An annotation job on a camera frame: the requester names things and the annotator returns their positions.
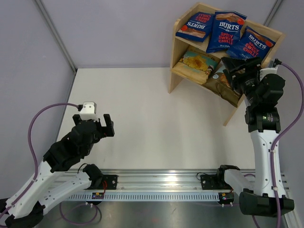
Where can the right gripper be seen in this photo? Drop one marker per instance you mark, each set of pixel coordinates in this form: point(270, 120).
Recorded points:
point(252, 68)

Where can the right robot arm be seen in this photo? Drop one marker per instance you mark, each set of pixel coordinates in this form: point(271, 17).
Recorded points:
point(266, 196)

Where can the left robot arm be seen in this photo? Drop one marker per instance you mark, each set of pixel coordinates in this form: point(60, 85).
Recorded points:
point(27, 207)

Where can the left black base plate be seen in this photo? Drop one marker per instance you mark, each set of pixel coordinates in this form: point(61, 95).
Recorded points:
point(109, 182)

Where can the wooden two-tier shelf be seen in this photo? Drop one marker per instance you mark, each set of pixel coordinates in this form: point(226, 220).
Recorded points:
point(181, 45)

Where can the tan kettle chips bag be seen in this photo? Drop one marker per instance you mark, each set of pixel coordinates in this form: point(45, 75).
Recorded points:
point(196, 65)

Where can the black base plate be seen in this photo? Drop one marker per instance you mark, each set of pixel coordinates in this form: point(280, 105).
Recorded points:
point(109, 182)
point(213, 182)

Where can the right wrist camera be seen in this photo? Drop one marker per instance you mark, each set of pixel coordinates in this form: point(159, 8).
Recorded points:
point(270, 67)

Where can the light blue cassava chips bag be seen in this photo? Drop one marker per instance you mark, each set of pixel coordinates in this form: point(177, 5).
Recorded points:
point(218, 84)

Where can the aluminium mounting rail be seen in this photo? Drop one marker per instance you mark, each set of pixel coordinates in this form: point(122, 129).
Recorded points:
point(158, 180)

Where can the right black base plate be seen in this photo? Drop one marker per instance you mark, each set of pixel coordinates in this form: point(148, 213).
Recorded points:
point(213, 182)

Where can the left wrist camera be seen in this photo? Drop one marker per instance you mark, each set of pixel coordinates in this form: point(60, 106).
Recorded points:
point(87, 111)

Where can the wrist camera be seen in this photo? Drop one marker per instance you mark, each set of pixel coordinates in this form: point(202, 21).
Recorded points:
point(270, 67)
point(87, 111)

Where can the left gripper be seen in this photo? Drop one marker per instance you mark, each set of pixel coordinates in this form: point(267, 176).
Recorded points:
point(107, 130)

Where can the white slotted cable duct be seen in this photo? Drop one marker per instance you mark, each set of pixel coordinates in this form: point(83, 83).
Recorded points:
point(146, 196)

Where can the blue Burts bag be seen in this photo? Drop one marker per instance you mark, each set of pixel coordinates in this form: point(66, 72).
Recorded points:
point(251, 45)
point(197, 28)
point(226, 30)

